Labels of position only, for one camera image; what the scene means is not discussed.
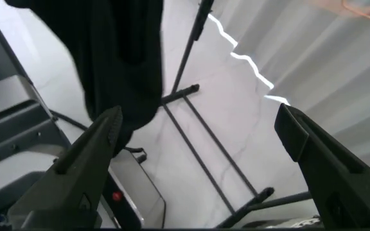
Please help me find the black garment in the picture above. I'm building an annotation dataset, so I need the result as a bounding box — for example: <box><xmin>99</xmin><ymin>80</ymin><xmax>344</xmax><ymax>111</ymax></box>
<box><xmin>4</xmin><ymin>0</ymin><xmax>165</xmax><ymax>158</ymax></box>

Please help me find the black clothes rack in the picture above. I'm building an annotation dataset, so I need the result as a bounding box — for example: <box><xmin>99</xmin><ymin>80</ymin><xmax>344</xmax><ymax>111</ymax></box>
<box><xmin>160</xmin><ymin>0</ymin><xmax>370</xmax><ymax>229</ymax></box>

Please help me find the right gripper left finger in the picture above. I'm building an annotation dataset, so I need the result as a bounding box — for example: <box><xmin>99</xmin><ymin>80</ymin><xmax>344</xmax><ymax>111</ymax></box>
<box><xmin>6</xmin><ymin>105</ymin><xmax>124</xmax><ymax>229</ymax></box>

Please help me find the white curtain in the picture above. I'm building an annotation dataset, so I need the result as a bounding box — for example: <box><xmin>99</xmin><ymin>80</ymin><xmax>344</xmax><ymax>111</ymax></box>
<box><xmin>204</xmin><ymin>0</ymin><xmax>370</xmax><ymax>171</ymax></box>

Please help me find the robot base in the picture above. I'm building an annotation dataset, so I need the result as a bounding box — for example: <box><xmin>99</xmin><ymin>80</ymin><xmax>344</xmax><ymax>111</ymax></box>
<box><xmin>0</xmin><ymin>0</ymin><xmax>167</xmax><ymax>231</ymax></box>

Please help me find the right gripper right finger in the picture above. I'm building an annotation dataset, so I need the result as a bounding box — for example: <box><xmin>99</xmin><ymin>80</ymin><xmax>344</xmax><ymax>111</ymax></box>
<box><xmin>274</xmin><ymin>103</ymin><xmax>370</xmax><ymax>229</ymax></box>

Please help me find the pink clothes hanger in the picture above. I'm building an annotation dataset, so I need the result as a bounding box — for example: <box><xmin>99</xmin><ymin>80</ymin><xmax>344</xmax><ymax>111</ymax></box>
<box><xmin>340</xmin><ymin>0</ymin><xmax>370</xmax><ymax>28</ymax></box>

